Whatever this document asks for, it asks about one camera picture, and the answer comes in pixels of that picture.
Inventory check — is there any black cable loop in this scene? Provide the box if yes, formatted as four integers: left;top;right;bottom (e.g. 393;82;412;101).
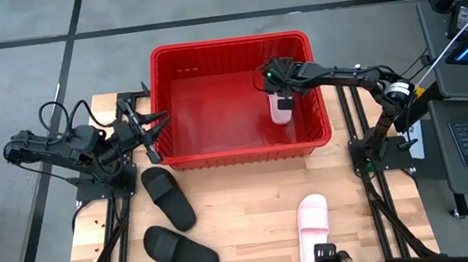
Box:
36;99;74;139
64;96;106;133

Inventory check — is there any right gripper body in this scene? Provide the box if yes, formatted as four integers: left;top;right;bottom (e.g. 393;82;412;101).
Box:
258;54;305;102

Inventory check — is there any black frame rail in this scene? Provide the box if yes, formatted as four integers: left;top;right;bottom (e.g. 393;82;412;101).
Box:
107;195;139;262
334;81;395;262
347;79;412;262
89;197;122;262

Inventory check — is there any white cable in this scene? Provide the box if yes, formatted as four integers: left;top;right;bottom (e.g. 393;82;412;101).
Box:
406;0;468;89

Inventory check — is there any laptop computer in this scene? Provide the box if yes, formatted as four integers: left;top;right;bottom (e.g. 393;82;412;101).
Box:
414;0;468;105

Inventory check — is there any pink slide sandal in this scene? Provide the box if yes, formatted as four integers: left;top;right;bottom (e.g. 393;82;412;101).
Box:
266;89;297;127
290;191;336;262

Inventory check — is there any black slide sandal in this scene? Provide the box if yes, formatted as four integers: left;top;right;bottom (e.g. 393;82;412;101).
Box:
139;162;200;237
140;218;221;262

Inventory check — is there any black desk caster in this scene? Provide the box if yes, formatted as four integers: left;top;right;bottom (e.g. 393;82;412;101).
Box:
448;205;465;221

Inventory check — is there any black handheld device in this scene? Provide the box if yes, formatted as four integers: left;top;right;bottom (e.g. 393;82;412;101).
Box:
312;241;339;262

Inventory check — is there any black power adapter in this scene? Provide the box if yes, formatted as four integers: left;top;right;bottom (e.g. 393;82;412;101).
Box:
441;0;468;42

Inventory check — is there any red plastic bin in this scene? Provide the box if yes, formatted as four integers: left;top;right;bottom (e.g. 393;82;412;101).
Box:
141;26;335;176

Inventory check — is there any black diagonal frame brace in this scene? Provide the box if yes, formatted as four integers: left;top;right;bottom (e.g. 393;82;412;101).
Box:
363;171;440;262
62;197;139;262

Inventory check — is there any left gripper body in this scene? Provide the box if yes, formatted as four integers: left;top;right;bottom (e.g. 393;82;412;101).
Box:
105;93;163;170

